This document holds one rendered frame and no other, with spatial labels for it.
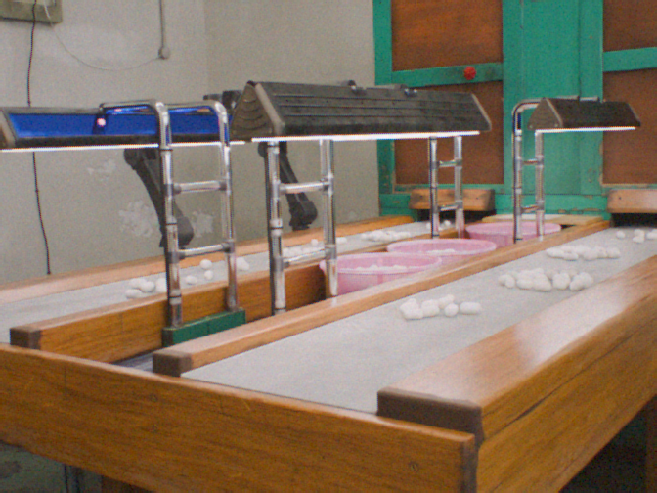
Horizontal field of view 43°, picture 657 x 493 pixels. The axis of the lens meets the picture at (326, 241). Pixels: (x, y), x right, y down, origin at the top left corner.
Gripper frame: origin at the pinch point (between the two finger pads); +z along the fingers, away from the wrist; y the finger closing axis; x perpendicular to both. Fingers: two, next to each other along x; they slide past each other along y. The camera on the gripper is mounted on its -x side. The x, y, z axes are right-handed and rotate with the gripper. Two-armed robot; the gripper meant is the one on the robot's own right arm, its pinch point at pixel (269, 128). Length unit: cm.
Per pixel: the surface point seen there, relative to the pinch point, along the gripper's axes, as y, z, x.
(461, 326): -52, 82, 32
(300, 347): -75, 67, 32
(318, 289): -20, 30, 36
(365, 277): -27, 47, 31
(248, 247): -1.0, -8.0, 31.5
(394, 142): 88, -16, 5
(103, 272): -49, -9, 31
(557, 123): 9, 74, 1
